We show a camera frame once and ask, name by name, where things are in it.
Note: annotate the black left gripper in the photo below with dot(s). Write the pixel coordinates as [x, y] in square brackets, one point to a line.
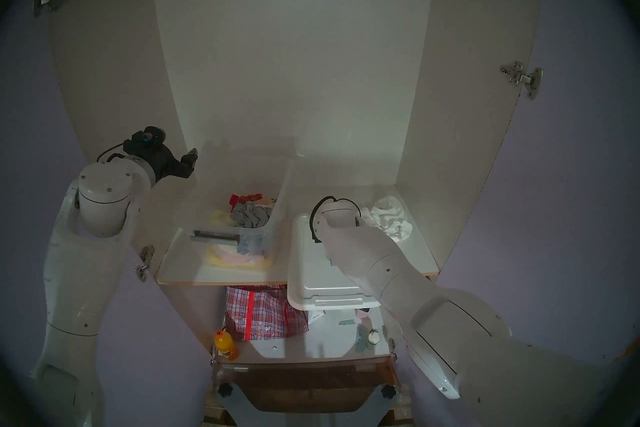
[162, 163]

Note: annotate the clear plastic storage bin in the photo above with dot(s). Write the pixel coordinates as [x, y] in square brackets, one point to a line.
[277, 226]

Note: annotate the white bin lid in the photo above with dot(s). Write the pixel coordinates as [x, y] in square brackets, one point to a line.
[310, 281]

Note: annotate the white garment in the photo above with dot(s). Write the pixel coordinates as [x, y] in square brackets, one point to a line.
[390, 221]

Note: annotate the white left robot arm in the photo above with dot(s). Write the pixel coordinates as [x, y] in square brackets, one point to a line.
[95, 256]

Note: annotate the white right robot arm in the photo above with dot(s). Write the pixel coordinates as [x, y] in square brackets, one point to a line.
[450, 321]

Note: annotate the red garment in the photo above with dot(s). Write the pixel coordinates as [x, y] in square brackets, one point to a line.
[240, 201]

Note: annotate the silver cabinet hinge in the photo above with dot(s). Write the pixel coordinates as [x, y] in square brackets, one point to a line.
[525, 78]
[47, 1]
[146, 256]

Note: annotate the pale pink folded cloth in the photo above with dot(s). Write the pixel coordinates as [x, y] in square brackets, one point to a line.
[232, 257]

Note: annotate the white wardrobe cabinet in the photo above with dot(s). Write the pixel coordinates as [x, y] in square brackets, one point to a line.
[300, 81]

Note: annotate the red plaid woven bag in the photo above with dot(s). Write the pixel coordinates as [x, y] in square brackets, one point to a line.
[265, 316]

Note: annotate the orange bottle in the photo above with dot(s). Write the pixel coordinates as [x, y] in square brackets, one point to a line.
[226, 346]

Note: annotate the lavender cabinet door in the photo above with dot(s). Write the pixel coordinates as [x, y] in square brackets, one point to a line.
[550, 206]
[150, 356]

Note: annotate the white paper card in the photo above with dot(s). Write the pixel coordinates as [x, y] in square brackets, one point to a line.
[316, 317]

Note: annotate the small teal comb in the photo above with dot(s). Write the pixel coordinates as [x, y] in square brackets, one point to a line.
[346, 323]

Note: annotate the black star knob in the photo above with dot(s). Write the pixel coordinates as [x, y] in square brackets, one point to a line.
[225, 390]
[389, 391]

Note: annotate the small pink item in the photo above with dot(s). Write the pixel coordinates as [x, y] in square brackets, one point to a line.
[361, 313]

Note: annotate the brown wooden board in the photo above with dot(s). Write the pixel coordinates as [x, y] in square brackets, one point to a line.
[300, 381]

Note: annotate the small white round object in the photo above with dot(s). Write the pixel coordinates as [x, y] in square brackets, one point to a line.
[373, 338]

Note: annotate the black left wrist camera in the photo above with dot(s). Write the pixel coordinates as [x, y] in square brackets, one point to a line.
[145, 138]

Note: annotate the grey robot base frame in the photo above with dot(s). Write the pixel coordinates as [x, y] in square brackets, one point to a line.
[300, 418]

